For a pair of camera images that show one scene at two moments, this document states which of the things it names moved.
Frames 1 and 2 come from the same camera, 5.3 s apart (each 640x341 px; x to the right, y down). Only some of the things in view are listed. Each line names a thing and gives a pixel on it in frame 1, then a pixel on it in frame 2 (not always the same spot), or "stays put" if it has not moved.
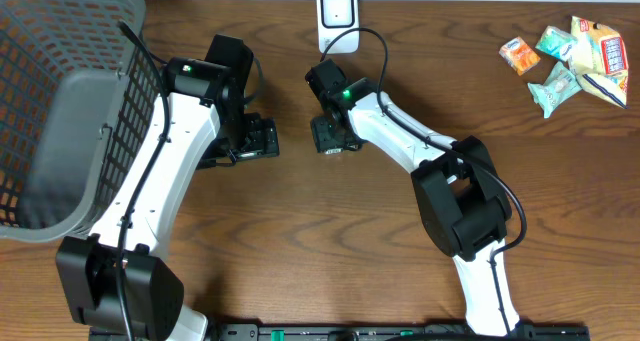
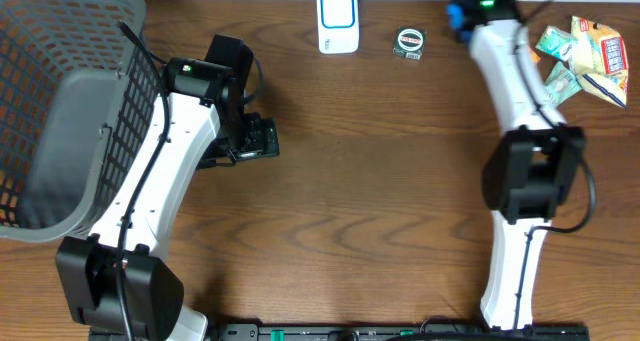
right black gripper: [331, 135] -> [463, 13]
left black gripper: [257, 138] stays put
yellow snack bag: [600, 60] stays put
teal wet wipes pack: [560, 83] stays put
